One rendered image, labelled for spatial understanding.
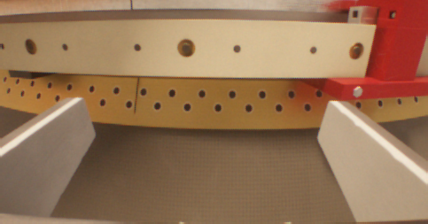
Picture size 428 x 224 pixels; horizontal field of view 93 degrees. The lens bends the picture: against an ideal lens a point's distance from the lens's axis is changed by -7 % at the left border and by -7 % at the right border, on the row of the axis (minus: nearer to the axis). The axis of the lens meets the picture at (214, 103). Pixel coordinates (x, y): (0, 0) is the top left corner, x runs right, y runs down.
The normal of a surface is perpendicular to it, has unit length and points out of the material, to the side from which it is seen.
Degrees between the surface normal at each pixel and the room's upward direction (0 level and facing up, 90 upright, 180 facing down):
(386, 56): 90
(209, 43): 90
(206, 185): 62
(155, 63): 90
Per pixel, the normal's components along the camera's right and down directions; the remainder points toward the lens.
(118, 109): -0.11, -0.14
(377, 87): 0.17, 0.34
